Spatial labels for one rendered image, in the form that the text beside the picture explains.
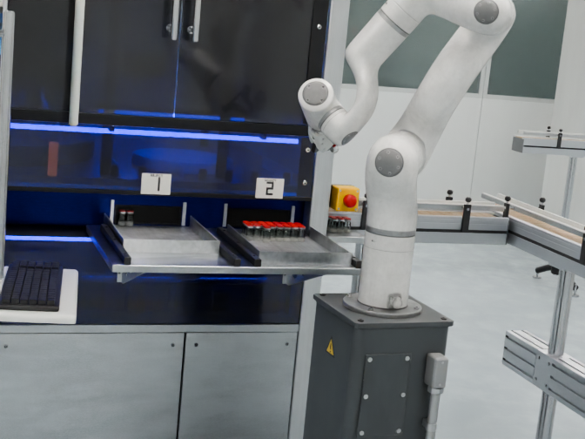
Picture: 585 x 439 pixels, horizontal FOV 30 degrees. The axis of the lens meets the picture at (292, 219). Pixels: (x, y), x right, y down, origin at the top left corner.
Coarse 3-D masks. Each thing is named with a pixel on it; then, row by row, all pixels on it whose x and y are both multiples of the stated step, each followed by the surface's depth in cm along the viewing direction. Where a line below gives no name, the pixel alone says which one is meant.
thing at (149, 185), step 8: (144, 176) 310; (152, 176) 310; (160, 176) 311; (168, 176) 312; (144, 184) 310; (152, 184) 311; (160, 184) 312; (168, 184) 312; (144, 192) 310; (152, 192) 311; (160, 192) 312; (168, 192) 313
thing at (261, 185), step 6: (258, 180) 320; (264, 180) 321; (270, 180) 322; (276, 180) 322; (282, 180) 323; (258, 186) 321; (264, 186) 321; (270, 186) 322; (276, 186) 323; (282, 186) 323; (258, 192) 321; (264, 192) 322; (270, 192) 322; (276, 192) 323; (282, 192) 324; (264, 198) 322; (270, 198) 323; (276, 198) 323; (282, 198) 324
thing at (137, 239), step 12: (120, 228) 313; (132, 228) 315; (144, 228) 316; (156, 228) 318; (168, 228) 319; (180, 228) 321; (192, 228) 321; (204, 228) 308; (120, 240) 289; (132, 240) 286; (144, 240) 287; (156, 240) 288; (168, 240) 289; (180, 240) 290; (192, 240) 291; (204, 240) 292; (216, 240) 293; (132, 252) 286; (144, 252) 287; (156, 252) 288; (168, 252) 289; (180, 252) 290; (192, 252) 291; (204, 252) 292; (216, 252) 294
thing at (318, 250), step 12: (228, 228) 316; (312, 228) 324; (240, 240) 303; (252, 240) 314; (312, 240) 321; (324, 240) 314; (252, 252) 292; (264, 252) 286; (276, 252) 287; (288, 252) 288; (300, 252) 289; (312, 252) 290; (324, 252) 308; (336, 252) 304; (348, 252) 295; (276, 264) 288; (288, 264) 289; (300, 264) 290; (312, 264) 291; (324, 264) 292; (336, 264) 293; (348, 264) 294
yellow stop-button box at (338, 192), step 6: (336, 186) 331; (342, 186) 331; (348, 186) 332; (354, 186) 334; (336, 192) 330; (342, 192) 329; (348, 192) 330; (354, 192) 330; (330, 198) 334; (336, 198) 330; (342, 198) 330; (330, 204) 335; (336, 204) 330; (342, 204) 330; (336, 210) 330; (342, 210) 330; (348, 210) 331; (354, 210) 332
